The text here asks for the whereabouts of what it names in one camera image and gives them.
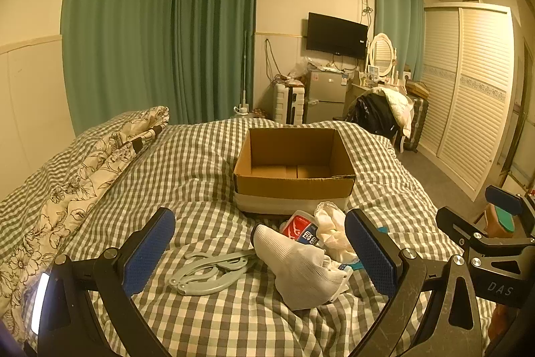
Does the grey folding hanger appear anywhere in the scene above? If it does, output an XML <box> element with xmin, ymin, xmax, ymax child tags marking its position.
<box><xmin>168</xmin><ymin>249</ymin><xmax>257</xmax><ymax>296</ymax></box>

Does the right teal curtain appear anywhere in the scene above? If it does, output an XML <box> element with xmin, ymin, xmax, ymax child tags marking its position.
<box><xmin>374</xmin><ymin>0</ymin><xmax>424</xmax><ymax>81</ymax></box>

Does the dark suitcase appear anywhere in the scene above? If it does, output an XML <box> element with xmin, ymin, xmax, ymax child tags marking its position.
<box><xmin>404</xmin><ymin>94</ymin><xmax>429</xmax><ymax>152</ymax></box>

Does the cardboard box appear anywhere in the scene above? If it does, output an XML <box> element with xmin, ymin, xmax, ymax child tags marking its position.
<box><xmin>234</xmin><ymin>125</ymin><xmax>355</xmax><ymax>216</ymax></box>

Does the black wall television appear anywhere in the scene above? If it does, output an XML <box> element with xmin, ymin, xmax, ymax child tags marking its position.
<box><xmin>307</xmin><ymin>13</ymin><xmax>368</xmax><ymax>60</ymax></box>

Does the teal plastic basket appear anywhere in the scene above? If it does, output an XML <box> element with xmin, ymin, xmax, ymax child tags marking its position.
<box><xmin>346</xmin><ymin>228</ymin><xmax>390</xmax><ymax>271</ymax></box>

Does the oval vanity mirror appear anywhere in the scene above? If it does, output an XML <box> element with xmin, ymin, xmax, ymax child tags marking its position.
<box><xmin>365</xmin><ymin>32</ymin><xmax>397</xmax><ymax>80</ymax></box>

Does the large green curtain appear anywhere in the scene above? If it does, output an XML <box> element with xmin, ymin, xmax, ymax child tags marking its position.
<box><xmin>61</xmin><ymin>0</ymin><xmax>256</xmax><ymax>133</ymax></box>

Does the dental floss pick jar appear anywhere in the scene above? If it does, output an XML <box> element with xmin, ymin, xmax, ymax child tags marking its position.
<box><xmin>279</xmin><ymin>210</ymin><xmax>319</xmax><ymax>246</ymax></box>

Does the floral pillow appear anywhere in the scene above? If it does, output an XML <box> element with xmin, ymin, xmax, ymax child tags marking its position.
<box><xmin>1</xmin><ymin>106</ymin><xmax>170</xmax><ymax>343</ymax></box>

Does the white sock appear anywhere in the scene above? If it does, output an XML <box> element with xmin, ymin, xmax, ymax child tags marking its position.
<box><xmin>251</xmin><ymin>224</ymin><xmax>353</xmax><ymax>312</ymax></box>

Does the crumpled white cloth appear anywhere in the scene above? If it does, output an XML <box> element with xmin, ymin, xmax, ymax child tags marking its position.
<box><xmin>314</xmin><ymin>201</ymin><xmax>358</xmax><ymax>265</ymax></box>

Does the checkered bed duvet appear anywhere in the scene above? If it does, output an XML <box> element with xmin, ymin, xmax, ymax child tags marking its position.
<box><xmin>0</xmin><ymin>111</ymin><xmax>496</xmax><ymax>357</ymax></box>

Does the white mop pole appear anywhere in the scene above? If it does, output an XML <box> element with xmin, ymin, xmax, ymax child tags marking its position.
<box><xmin>234</xmin><ymin>31</ymin><xmax>249</xmax><ymax>118</ymax></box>

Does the white suitcase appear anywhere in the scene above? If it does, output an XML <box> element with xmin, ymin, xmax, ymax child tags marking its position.
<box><xmin>273</xmin><ymin>80</ymin><xmax>305</xmax><ymax>125</ymax></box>

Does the silver mini fridge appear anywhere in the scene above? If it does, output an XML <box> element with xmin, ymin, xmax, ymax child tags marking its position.
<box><xmin>305</xmin><ymin>70</ymin><xmax>347</xmax><ymax>123</ymax></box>

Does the white louvered wardrobe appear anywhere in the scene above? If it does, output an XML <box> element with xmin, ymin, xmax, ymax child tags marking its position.
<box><xmin>420</xmin><ymin>3</ymin><xmax>514</xmax><ymax>199</ymax></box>

